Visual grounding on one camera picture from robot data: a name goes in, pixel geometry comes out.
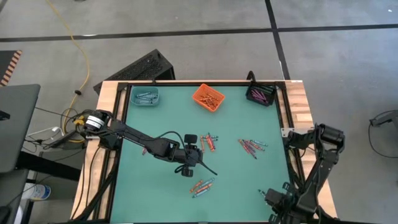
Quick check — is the large grey desk surface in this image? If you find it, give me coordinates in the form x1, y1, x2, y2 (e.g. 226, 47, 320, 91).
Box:
0, 83, 42, 174

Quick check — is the black cable bundle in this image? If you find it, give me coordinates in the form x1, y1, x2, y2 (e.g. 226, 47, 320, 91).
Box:
23, 107, 97, 156

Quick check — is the yellow cable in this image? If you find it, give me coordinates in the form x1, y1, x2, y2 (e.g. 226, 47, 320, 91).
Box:
46, 0, 91, 125

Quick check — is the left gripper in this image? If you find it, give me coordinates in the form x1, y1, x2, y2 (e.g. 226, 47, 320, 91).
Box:
174, 134, 218, 178

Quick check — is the black metal table frame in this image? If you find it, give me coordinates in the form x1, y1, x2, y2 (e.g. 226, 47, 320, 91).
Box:
70, 80, 340, 224

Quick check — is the white plastic bottle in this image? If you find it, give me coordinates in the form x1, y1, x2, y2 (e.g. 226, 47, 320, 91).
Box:
21, 182, 52, 202

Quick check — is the black mat orange striped edge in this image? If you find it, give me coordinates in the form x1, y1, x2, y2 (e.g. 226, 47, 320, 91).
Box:
0, 49, 24, 87

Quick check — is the orange plastic basket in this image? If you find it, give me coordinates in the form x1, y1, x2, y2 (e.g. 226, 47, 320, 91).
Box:
192, 83, 226, 113

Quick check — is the small grey desk surface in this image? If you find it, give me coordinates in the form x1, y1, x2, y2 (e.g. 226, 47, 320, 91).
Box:
0, 167, 31, 224

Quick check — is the white cable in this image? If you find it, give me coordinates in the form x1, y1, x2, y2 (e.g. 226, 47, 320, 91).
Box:
27, 126, 65, 138

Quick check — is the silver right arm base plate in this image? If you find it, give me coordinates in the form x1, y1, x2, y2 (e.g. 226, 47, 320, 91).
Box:
280, 126, 295, 138

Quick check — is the green table mat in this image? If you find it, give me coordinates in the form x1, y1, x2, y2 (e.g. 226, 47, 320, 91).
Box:
109, 85, 299, 223

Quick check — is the teal plastic bin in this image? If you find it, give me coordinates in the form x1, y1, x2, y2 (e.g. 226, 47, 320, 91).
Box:
129, 86, 160, 108

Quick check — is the black floor cable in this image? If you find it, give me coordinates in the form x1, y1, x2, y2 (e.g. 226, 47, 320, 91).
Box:
368, 123, 398, 159

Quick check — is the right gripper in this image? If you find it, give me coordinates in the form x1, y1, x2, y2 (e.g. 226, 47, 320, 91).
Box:
266, 183, 296, 224

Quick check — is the grey metal stand foot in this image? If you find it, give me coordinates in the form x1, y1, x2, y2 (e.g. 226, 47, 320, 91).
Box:
369, 110, 398, 128

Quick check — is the black plastic basket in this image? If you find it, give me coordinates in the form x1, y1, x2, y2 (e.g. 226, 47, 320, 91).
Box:
245, 81, 277, 108

